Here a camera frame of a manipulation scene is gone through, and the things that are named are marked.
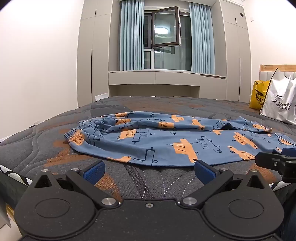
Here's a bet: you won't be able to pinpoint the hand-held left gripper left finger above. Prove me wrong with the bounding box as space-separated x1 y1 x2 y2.
35 159 119 209

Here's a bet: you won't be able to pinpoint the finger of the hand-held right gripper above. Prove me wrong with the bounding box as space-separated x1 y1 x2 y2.
272 147 296 157
255 152 296 183

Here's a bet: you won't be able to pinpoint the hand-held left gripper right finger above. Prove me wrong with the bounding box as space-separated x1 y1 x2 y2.
180 160 263 208

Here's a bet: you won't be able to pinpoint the blue orange printed pants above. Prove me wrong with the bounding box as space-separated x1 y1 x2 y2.
63 111 296 167

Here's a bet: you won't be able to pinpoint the white shopping bag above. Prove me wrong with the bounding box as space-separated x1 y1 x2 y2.
259 68 296 126

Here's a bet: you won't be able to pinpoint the grey quilted bed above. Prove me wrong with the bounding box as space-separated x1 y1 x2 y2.
0 95 296 202

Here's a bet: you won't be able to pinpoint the person's leg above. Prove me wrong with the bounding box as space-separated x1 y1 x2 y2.
274 183 296 241

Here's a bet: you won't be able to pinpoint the yellow shopping bag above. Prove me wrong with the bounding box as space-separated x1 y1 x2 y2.
249 80 271 110

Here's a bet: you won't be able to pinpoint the wooden padded headboard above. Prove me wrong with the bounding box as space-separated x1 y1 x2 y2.
258 64 296 81

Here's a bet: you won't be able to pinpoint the beige tall wardrobe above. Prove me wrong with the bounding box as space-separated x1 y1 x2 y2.
77 0 114 108
218 0 252 103

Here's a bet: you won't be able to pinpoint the dark framed window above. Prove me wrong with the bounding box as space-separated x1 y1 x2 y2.
143 6 192 71

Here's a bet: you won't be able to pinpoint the light blue curtain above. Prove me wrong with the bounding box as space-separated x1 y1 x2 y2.
119 0 144 71
189 2 215 75

